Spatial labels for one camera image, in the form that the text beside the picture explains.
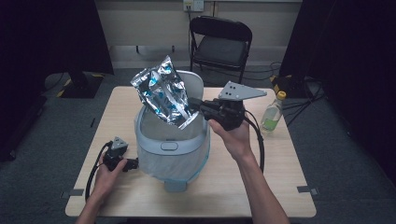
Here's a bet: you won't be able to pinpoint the clear plastic bottle yellow cap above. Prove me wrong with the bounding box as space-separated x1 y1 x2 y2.
259 91 288 135

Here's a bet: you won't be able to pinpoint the right hand-held gripper black cable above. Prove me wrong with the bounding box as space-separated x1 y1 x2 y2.
243 109 266 175

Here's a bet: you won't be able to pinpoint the black floor cables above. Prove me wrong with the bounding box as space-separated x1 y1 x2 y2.
242 61 326 127

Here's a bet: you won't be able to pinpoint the silver foil snack bag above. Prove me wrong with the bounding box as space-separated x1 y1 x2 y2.
129 55 201 132

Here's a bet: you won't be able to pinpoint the black curtain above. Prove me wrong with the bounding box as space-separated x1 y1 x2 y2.
0 0 115 163
278 0 396 186

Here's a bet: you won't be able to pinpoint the black folding chair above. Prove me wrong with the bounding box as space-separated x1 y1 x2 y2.
188 15 253 88

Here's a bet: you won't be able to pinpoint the white wall socket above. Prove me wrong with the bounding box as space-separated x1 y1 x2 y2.
182 0 205 13

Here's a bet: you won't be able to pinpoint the left hand-held gripper black cable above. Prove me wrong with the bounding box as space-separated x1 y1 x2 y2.
84 141 113 203

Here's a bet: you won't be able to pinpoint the white trash can grey lid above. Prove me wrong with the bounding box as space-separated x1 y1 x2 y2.
134 69 211 193

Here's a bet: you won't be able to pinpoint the black stand base yellow stripes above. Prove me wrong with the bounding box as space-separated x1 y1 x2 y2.
269 74 313 99
56 70 106 100

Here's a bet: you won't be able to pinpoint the hand-held gripper black cable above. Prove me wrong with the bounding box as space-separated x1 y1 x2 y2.
84 141 113 203
243 109 266 175

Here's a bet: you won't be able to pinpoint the black power cord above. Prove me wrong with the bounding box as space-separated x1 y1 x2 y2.
186 5 192 64

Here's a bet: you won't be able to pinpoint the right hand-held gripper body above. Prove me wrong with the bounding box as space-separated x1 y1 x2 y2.
199 80 268 132

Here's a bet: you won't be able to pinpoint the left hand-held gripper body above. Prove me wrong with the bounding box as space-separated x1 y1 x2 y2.
102 135 130 172

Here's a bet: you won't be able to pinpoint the person's right hand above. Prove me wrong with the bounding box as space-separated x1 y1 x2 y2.
207 119 254 162

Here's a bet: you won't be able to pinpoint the grey tape piece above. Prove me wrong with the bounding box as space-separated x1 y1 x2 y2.
296 185 319 197
60 188 85 200

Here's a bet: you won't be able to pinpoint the person's left hand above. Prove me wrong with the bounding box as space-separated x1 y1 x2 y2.
91 153 129 202

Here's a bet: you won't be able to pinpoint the translucent bin liner blue ties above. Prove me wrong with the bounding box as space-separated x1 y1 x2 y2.
134 122 211 185

